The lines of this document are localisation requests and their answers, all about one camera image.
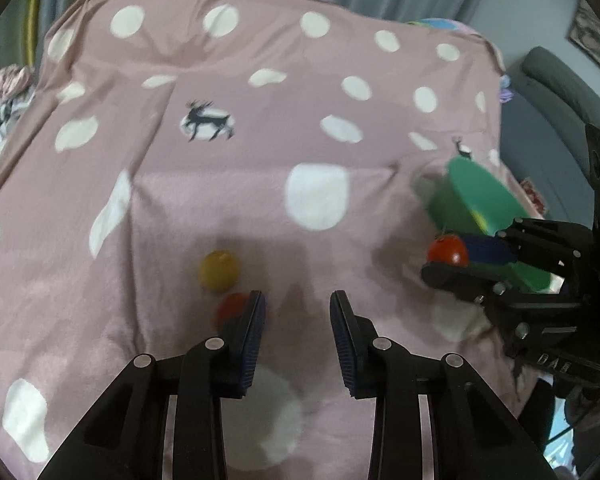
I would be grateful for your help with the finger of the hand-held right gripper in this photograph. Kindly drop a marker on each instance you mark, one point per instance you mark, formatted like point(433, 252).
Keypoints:
point(460, 280)
point(487, 251)

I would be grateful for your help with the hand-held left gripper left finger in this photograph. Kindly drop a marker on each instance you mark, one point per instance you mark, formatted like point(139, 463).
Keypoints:
point(250, 340)

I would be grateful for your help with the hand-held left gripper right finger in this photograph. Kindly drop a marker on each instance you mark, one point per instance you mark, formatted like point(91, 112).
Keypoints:
point(342, 340)

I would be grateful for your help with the red cherry tomato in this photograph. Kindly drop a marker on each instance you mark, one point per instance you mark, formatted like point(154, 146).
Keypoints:
point(445, 252)

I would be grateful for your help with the red tomato with stem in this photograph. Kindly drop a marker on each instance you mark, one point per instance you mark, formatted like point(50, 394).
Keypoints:
point(230, 307)

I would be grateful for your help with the green plastic bowl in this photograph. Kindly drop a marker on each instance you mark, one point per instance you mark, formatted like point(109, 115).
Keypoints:
point(475, 195)

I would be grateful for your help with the small yellow round fruit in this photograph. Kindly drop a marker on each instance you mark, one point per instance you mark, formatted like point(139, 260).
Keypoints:
point(219, 270)

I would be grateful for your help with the person's right forearm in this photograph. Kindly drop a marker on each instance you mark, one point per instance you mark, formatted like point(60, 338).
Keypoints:
point(595, 410)

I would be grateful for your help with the red patterned cloth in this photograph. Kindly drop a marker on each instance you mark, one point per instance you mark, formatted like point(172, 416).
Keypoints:
point(532, 195)

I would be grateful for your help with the pink polka-dot deer cloth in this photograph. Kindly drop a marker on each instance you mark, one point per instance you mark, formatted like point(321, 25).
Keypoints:
point(230, 200)

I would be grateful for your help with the light purple cloth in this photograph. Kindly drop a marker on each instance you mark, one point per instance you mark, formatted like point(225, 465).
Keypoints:
point(504, 92)

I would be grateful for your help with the grey chair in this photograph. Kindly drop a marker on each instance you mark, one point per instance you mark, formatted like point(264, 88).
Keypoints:
point(555, 90)

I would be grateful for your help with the pastel patterned cloth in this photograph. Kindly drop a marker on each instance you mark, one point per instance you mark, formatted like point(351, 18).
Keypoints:
point(432, 23)

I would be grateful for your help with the pink garment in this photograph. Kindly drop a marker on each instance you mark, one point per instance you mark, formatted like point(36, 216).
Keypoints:
point(7, 82)

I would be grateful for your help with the shiny gold curtain strip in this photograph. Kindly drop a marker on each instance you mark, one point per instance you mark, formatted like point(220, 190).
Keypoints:
point(32, 30)

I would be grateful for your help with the framed wall picture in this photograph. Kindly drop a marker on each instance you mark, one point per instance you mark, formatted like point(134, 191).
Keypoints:
point(592, 30)

